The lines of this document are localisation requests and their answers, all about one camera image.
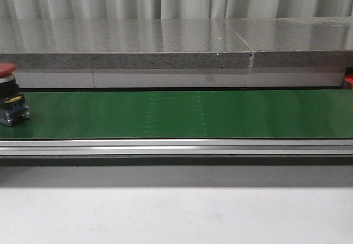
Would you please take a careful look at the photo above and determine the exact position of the green conveyor belt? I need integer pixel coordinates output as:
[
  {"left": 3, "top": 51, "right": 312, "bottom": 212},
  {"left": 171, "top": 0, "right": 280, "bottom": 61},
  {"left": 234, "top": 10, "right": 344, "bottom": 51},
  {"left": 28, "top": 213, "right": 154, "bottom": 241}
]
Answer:
[{"left": 1, "top": 89, "right": 352, "bottom": 139}]

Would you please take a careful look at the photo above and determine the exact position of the white base panel under slabs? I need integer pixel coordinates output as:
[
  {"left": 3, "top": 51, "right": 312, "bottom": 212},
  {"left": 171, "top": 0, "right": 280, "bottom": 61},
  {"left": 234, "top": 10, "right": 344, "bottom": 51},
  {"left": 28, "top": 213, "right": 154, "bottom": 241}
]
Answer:
[{"left": 14, "top": 67, "right": 346, "bottom": 89}]

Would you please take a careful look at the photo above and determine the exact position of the aluminium conveyor side rail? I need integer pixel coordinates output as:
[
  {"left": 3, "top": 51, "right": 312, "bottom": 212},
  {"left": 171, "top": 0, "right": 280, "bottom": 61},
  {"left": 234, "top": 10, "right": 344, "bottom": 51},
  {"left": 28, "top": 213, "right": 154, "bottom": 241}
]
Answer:
[{"left": 1, "top": 139, "right": 352, "bottom": 159}]

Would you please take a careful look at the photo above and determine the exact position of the red object at right edge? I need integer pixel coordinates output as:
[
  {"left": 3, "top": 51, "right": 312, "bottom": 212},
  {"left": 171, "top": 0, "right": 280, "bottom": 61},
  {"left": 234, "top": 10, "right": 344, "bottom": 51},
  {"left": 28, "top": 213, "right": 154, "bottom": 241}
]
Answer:
[{"left": 343, "top": 74, "right": 353, "bottom": 89}]

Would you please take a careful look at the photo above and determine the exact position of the grey stone slab left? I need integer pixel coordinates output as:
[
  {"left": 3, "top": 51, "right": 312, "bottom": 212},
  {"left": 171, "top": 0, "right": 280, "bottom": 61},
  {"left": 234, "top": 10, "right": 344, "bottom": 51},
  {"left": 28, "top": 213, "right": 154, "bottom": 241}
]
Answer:
[{"left": 1, "top": 19, "right": 250, "bottom": 70}]

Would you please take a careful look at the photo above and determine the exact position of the grey stone slab right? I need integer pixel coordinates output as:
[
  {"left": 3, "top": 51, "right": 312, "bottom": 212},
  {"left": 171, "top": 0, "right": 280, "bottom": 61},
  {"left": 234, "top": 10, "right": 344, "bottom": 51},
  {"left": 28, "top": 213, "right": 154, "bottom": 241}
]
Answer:
[{"left": 224, "top": 17, "right": 352, "bottom": 68}]

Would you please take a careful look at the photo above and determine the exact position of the grey stone slab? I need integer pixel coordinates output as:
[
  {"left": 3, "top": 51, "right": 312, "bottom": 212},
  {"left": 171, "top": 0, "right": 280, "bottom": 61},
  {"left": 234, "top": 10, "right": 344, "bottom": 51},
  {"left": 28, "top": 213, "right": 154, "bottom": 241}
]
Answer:
[
  {"left": 224, "top": 17, "right": 352, "bottom": 68},
  {"left": 1, "top": 19, "right": 250, "bottom": 70}
]

